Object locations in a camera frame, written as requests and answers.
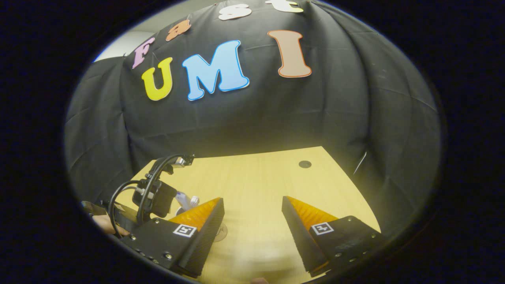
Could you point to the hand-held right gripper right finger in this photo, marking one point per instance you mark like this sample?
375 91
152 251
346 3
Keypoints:
300 236

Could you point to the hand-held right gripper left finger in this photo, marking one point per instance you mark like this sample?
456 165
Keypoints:
207 240

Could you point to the light wooden desktop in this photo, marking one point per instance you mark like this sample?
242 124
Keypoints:
256 189

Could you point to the black backdrop cloth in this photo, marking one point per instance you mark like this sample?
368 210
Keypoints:
276 110

